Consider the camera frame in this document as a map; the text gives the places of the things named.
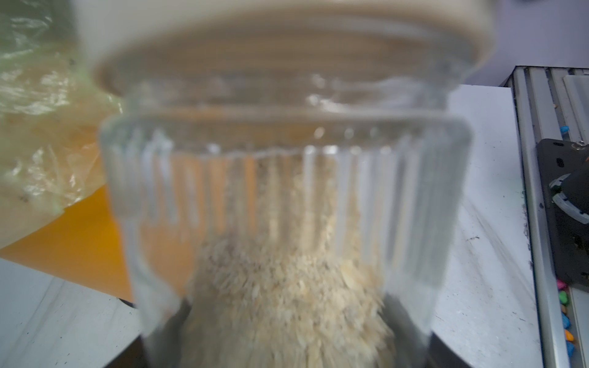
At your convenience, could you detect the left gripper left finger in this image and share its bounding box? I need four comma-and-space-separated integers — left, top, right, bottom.
105, 301, 191, 368

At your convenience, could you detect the cream jar lid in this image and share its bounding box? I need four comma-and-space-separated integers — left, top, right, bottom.
72, 1, 497, 95

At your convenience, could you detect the orange trash bin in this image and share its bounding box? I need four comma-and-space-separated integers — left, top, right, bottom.
1, 187, 133, 302

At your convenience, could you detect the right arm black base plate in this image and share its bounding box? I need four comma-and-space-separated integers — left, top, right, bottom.
536, 139, 588, 289

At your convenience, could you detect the aluminium front rail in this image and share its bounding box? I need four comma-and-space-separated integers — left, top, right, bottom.
505, 66, 588, 367

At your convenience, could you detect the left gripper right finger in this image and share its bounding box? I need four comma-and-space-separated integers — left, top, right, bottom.
381, 294, 469, 368

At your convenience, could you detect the ribbed glass oatmeal jar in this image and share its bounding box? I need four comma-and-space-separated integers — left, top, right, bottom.
101, 75, 472, 367

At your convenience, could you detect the clear green bin liner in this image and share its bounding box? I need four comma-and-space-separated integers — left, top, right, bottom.
1, 1, 122, 246

